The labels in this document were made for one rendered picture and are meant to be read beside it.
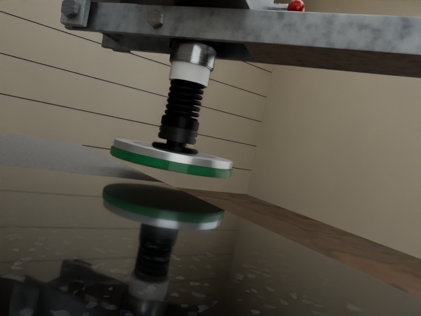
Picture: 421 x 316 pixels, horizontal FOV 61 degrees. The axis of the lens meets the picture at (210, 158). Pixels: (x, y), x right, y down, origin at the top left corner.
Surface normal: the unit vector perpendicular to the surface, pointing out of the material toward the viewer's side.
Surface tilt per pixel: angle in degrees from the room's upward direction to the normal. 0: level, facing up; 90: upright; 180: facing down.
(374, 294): 0
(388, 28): 90
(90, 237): 0
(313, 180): 90
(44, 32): 90
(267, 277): 0
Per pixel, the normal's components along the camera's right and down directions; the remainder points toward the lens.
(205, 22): -0.31, -0.01
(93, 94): 0.56, 0.15
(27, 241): 0.20, -0.98
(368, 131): -0.81, -0.13
